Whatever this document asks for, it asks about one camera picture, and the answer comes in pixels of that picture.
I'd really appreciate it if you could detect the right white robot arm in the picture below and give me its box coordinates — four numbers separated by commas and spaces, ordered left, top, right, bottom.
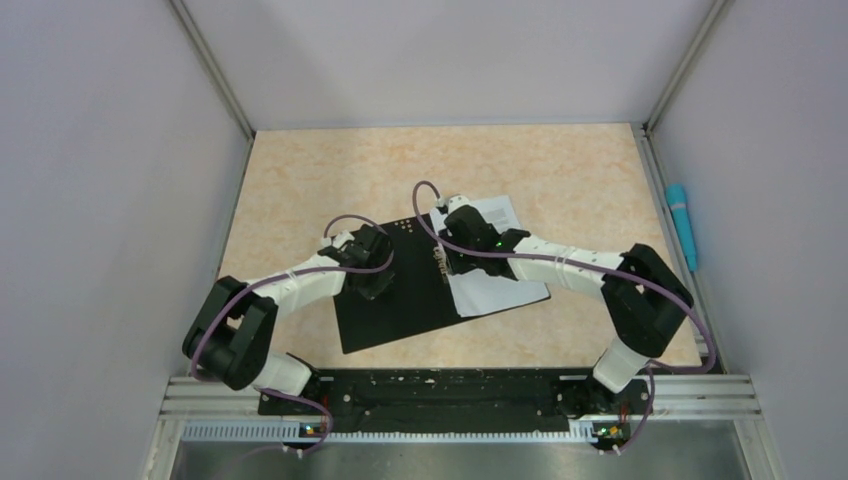
438, 203, 694, 412

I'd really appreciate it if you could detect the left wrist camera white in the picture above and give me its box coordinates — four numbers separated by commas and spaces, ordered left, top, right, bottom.
321, 230, 354, 249

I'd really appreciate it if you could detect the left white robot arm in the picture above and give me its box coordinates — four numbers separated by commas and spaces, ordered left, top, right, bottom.
182, 225, 393, 414

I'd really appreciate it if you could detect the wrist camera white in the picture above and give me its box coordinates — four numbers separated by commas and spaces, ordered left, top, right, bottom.
321, 230, 354, 249
435, 194, 471, 216

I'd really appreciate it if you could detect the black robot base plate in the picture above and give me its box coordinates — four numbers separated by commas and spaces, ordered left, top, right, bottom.
258, 368, 652, 450

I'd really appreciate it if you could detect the aluminium corner post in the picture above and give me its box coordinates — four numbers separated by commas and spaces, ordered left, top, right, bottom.
642, 0, 734, 137
165, 0, 256, 142

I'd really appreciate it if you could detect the turquoise marker pen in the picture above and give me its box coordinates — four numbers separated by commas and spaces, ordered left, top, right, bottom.
665, 184, 699, 272

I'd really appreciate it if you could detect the grey black file folder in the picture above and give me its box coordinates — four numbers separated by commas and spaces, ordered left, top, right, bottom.
331, 213, 552, 356

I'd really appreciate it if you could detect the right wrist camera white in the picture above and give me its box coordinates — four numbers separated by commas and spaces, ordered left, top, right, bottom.
435, 194, 471, 216

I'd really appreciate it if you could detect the aluminium frame rail front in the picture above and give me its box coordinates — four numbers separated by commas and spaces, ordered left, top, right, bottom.
143, 368, 785, 479

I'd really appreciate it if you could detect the left aluminium corner post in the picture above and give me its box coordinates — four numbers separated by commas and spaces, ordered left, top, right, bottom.
165, 0, 256, 142

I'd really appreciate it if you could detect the right aluminium corner post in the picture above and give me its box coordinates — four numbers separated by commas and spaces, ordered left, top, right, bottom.
642, 0, 734, 137

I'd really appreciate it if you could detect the white printed paper stack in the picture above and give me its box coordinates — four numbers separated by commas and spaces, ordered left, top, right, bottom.
438, 195, 551, 318

